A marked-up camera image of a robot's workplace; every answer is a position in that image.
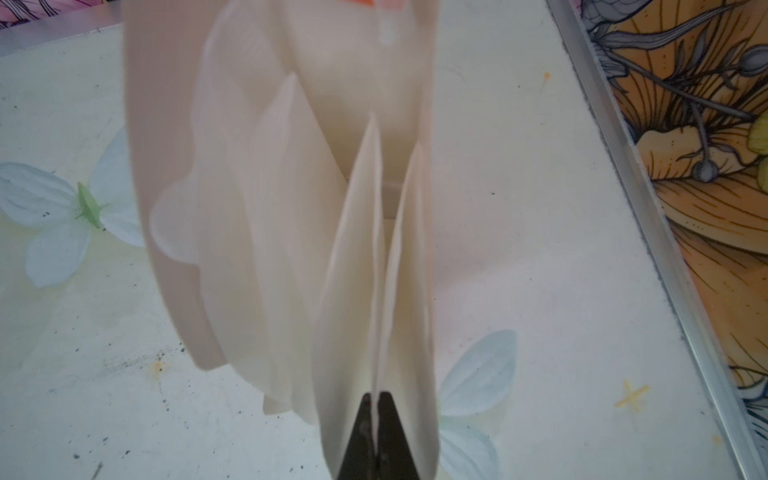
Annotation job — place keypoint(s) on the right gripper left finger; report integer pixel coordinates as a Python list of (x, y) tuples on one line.
[(359, 462)]

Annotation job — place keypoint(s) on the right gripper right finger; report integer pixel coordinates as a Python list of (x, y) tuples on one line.
[(393, 458)]

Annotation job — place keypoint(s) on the white coffee filter stack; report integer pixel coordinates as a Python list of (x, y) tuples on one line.
[(281, 160)]

